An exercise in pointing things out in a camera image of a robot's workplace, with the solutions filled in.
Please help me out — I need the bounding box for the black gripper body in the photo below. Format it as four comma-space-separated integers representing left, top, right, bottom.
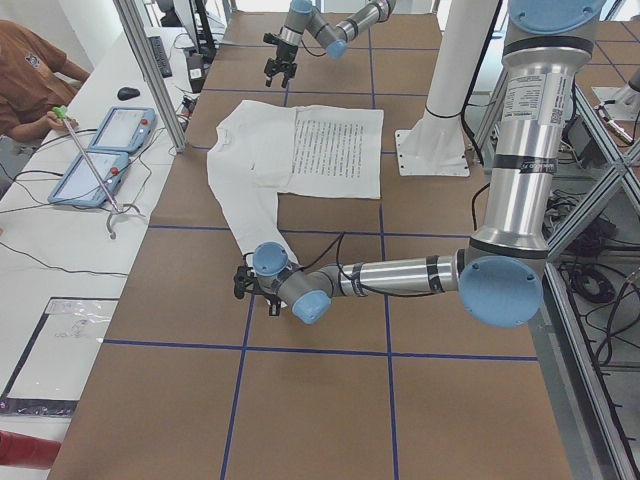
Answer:
253, 280, 281, 306
275, 39, 298, 68

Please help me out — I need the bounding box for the white long-sleeve printed shirt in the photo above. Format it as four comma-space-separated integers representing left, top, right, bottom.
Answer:
205, 98, 385, 307

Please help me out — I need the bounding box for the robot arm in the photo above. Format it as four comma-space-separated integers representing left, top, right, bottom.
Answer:
263, 0, 396, 88
252, 1, 602, 328

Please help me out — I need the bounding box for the black keyboard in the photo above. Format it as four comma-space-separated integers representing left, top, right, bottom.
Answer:
147, 36, 172, 78

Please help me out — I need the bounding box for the black computer mouse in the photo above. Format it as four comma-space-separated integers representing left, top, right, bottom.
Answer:
117, 87, 140, 101

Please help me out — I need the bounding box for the upper blue teach pendant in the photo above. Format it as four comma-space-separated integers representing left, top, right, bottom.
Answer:
88, 107, 156, 154

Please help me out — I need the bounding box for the blue teach pendant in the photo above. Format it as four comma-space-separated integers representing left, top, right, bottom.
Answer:
48, 151, 129, 208
88, 107, 156, 154

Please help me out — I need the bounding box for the lower blue teach pendant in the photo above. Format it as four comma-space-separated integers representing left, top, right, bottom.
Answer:
48, 151, 129, 208

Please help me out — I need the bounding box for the purple rod tool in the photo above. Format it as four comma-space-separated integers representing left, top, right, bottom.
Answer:
52, 106, 141, 240

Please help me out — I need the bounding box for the plastic document sleeve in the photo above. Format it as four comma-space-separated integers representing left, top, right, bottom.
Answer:
1, 297, 118, 418

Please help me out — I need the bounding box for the person in brown shirt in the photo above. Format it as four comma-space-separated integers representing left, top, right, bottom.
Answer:
1, 20, 90, 143

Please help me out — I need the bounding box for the red cylinder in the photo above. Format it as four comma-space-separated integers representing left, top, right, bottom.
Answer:
0, 430, 61, 470

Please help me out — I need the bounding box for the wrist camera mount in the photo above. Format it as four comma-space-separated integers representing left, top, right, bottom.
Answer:
233, 265, 261, 300
263, 32, 282, 46

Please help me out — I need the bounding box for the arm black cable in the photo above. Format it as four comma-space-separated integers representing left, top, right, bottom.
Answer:
294, 231, 471, 301

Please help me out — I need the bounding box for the aluminium frame post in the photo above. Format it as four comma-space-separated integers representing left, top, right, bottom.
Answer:
113, 0, 186, 153

